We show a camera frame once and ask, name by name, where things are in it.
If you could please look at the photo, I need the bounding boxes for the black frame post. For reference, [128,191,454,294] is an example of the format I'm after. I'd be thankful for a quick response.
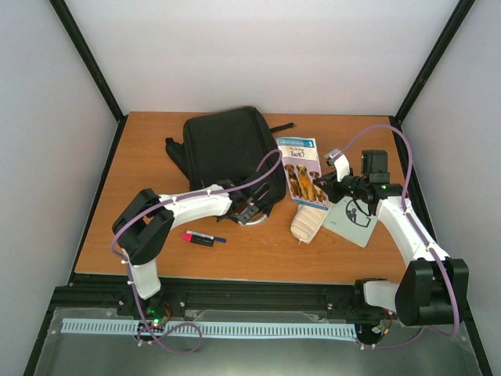
[393,0,477,122]
[49,0,128,130]

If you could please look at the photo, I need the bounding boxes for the right black frame post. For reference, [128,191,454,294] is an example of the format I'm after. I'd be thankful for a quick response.
[393,0,477,122]

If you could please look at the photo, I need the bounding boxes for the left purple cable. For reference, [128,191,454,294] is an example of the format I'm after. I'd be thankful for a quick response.
[109,148,283,353]

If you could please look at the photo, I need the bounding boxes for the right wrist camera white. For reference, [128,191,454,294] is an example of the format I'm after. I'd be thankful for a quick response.
[324,149,351,182]

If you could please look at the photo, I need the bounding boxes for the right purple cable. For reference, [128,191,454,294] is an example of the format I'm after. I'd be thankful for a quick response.
[342,124,463,349]

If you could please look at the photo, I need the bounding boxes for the pink cap black highlighter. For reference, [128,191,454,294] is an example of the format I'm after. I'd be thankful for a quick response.
[182,233,214,247]

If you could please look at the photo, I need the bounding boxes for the light blue cable duct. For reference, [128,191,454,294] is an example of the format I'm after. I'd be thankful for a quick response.
[60,318,357,341]

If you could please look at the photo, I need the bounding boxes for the grey booklet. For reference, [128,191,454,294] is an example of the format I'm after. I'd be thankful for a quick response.
[323,197,377,248]

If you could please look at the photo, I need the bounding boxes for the dog picture book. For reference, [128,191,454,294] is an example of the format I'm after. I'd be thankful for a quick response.
[276,137,329,211]

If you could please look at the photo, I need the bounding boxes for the black student bag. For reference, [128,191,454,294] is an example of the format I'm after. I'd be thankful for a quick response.
[165,107,294,217]

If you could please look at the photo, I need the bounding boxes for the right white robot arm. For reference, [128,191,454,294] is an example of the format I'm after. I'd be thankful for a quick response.
[314,149,469,326]

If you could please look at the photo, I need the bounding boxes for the purple cable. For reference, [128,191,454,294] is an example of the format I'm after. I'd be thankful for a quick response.
[109,148,283,353]
[342,124,463,349]

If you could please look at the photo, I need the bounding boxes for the beige fabric pencil case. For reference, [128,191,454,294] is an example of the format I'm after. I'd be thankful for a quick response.
[290,203,333,244]

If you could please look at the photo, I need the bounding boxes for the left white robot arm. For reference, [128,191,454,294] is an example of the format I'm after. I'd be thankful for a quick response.
[110,179,271,316]

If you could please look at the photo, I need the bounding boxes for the left black frame post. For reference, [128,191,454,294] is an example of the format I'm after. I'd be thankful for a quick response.
[49,0,128,130]

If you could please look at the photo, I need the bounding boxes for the black aluminium rail base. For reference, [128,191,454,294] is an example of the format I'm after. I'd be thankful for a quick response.
[50,273,470,326]

